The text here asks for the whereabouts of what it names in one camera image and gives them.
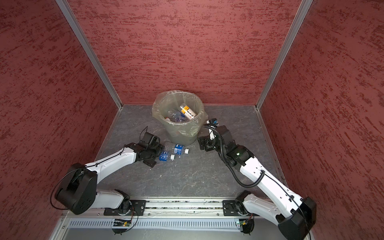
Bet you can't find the yellow label clear bottle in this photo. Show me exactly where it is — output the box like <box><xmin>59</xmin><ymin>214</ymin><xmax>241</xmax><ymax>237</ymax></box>
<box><xmin>180</xmin><ymin>103</ymin><xmax>198</xmax><ymax>120</ymax></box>

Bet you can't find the small blue label bottle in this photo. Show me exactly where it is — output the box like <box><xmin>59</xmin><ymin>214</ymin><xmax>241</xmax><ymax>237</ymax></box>
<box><xmin>167</xmin><ymin>109</ymin><xmax>188</xmax><ymax>123</ymax></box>

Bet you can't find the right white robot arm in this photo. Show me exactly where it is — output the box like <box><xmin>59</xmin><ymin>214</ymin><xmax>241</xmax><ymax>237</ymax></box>
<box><xmin>198</xmin><ymin>124</ymin><xmax>317</xmax><ymax>240</ymax></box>

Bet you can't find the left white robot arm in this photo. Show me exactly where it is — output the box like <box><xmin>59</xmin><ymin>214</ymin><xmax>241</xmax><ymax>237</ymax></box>
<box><xmin>52</xmin><ymin>132</ymin><xmax>164</xmax><ymax>216</ymax></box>

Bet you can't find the green plastic waste bin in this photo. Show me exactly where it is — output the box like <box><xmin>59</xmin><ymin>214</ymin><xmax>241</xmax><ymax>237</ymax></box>
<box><xmin>155</xmin><ymin>90</ymin><xmax>206</xmax><ymax>147</ymax></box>

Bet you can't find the clear plastic bin liner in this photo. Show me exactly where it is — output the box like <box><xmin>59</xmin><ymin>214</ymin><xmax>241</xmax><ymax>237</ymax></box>
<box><xmin>151</xmin><ymin>89</ymin><xmax>208</xmax><ymax>137</ymax></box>

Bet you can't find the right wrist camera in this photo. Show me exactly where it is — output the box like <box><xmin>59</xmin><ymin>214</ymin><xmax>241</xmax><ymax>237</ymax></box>
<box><xmin>207</xmin><ymin>118</ymin><xmax>218</xmax><ymax>140</ymax></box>

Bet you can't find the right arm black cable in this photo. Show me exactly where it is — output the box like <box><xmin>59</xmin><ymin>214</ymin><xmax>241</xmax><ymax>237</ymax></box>
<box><xmin>201</xmin><ymin>123</ymin><xmax>314</xmax><ymax>240</ymax></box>

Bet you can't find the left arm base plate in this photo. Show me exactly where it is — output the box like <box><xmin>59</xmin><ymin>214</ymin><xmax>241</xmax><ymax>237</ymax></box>
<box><xmin>104</xmin><ymin>200</ymin><xmax>147</xmax><ymax>217</ymax></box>

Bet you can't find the white slotted cable duct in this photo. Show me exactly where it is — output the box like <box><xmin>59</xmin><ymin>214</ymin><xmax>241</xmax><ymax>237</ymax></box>
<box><xmin>68</xmin><ymin>218</ymin><xmax>240</xmax><ymax>232</ymax></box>

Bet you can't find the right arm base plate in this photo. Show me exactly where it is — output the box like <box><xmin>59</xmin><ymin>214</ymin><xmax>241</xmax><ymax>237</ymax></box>
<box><xmin>222</xmin><ymin>200</ymin><xmax>260</xmax><ymax>217</ymax></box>

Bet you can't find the left aluminium corner post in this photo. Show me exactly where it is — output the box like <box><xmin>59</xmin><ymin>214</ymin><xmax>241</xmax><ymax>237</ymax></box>
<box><xmin>56</xmin><ymin>0</ymin><xmax>124</xmax><ymax>111</ymax></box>

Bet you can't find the aluminium corner post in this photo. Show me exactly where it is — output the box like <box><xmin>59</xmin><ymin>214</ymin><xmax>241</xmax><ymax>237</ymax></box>
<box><xmin>256</xmin><ymin>0</ymin><xmax>313</xmax><ymax>112</ymax></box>
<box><xmin>56</xmin><ymin>0</ymin><xmax>124</xmax><ymax>111</ymax></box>

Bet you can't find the right aluminium corner post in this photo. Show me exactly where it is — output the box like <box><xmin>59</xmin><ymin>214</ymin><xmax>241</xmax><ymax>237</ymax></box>
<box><xmin>256</xmin><ymin>0</ymin><xmax>313</xmax><ymax>112</ymax></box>

